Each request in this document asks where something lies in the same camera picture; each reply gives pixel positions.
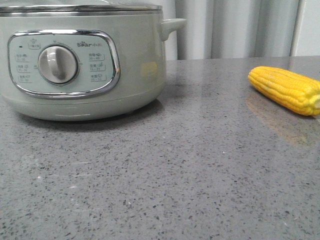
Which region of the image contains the yellow corn cob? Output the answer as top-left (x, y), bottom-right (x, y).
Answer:
top-left (248, 66), bottom-right (320, 116)

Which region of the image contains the glass pot lid steel rim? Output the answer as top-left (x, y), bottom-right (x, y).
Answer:
top-left (0, 0), bottom-right (162, 17)

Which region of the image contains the light green electric cooking pot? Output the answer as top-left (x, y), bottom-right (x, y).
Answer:
top-left (0, 11), bottom-right (186, 121)

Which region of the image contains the white grey curtain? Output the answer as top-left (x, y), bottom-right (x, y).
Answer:
top-left (159, 0), bottom-right (320, 61)

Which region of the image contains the grey round control knob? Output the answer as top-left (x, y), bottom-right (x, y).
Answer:
top-left (37, 45), bottom-right (78, 84)

